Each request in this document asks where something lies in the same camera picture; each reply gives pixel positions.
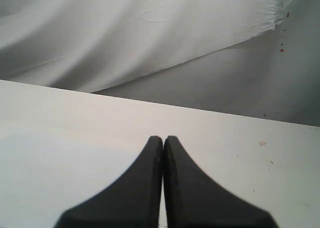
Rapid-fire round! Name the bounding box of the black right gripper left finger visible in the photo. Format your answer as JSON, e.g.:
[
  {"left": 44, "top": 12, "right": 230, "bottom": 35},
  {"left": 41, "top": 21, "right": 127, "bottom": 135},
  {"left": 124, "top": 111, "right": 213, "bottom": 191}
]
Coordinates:
[{"left": 55, "top": 136, "right": 163, "bottom": 227}]

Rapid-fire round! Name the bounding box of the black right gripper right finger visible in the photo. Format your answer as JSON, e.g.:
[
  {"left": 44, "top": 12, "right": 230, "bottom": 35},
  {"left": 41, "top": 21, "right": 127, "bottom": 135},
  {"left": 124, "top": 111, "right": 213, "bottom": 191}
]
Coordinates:
[{"left": 163, "top": 136, "right": 278, "bottom": 227}]

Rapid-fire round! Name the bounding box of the white backdrop cloth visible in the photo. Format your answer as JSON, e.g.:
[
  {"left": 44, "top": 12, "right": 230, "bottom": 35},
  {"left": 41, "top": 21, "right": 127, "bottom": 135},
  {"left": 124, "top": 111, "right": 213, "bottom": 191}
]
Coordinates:
[{"left": 0, "top": 0, "right": 284, "bottom": 92}]

